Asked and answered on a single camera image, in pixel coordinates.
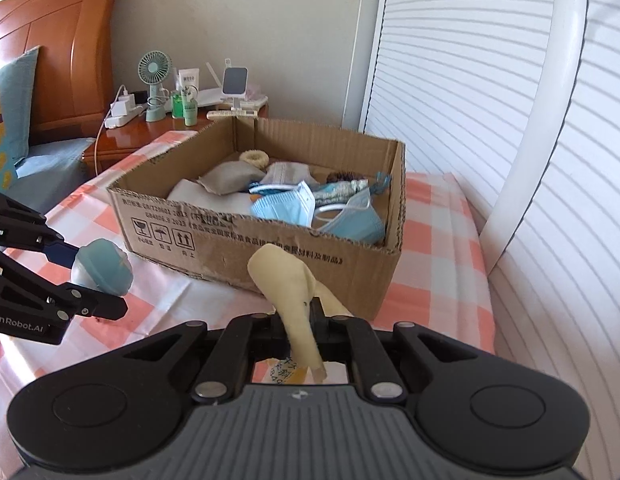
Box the white curved pole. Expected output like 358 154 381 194
478 0 589 277

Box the orange wooden headboard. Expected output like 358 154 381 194
0 0 129 147

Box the white cable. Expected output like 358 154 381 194
92 85 129 179

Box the cream rubber glove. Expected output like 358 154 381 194
247 245 355 384

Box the teal printed pillow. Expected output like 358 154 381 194
0 45 42 192

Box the pale blue soft ball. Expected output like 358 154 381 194
71 239 134 297

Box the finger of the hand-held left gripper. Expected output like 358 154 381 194
0 247 130 322
0 187 86 267

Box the white phone stand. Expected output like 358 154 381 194
221 60 249 110

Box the white power strip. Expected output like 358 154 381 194
104 109 146 130

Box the grey blue bed sheet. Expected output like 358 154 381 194
10 136 97 207

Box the white cosmetic tube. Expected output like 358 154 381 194
177 67 200 96

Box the brown cardboard box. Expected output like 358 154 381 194
106 116 407 322

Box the mint green desk fan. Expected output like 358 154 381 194
137 50 170 122

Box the teal patterned cloth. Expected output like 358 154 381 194
312 180 373 204

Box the white louvered wardrobe door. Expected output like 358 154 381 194
360 0 565 241
490 0 620 480

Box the white router with antennas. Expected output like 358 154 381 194
195 62 241 109

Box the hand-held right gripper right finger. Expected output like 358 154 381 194
310 298 483 404

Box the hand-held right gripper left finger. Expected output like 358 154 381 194
117 312 291 404

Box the pink checked bed sheet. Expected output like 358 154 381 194
0 130 496 461

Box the blue face mask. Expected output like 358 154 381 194
315 192 387 247
250 181 317 227

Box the orange wooden nightstand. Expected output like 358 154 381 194
82 97 271 179

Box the white folded cloth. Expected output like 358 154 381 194
167 180 255 218

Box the grey cloth pouch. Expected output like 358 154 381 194
197 161 265 196

